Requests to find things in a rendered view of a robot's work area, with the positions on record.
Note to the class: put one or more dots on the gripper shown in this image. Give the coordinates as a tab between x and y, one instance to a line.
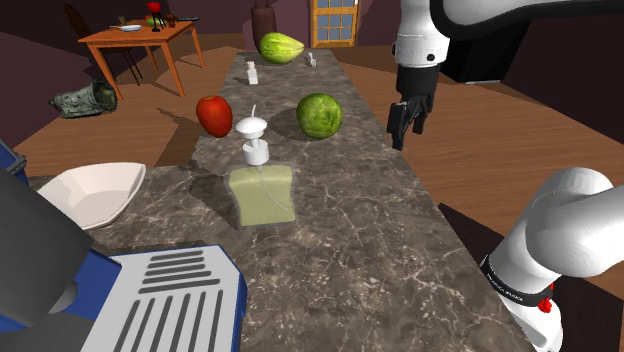
416	80

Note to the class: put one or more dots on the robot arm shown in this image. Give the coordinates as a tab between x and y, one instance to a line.
565	229

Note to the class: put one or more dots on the round dark green melon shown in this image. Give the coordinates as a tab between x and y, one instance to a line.
319	116

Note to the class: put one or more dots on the black cabinet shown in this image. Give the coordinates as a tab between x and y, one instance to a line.
482	56

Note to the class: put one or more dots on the small white shaker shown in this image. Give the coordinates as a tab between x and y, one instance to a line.
311	60

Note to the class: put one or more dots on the wooden door with panes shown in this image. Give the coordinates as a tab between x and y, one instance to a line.
334	22

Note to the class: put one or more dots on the pale green oval melon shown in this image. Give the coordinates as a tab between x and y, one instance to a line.
280	48

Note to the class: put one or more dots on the green soap dispenser bottle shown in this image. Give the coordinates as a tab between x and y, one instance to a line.
263	195

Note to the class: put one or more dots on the small white bottle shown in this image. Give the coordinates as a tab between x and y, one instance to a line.
252	74

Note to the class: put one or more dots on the red apple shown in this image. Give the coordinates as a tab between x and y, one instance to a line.
214	115

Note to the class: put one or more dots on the orange wooden table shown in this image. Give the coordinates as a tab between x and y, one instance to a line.
141	38

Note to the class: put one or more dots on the white bowl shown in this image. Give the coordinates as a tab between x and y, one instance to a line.
92	195

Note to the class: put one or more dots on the dark wooden chair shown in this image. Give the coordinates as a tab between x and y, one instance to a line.
78	22

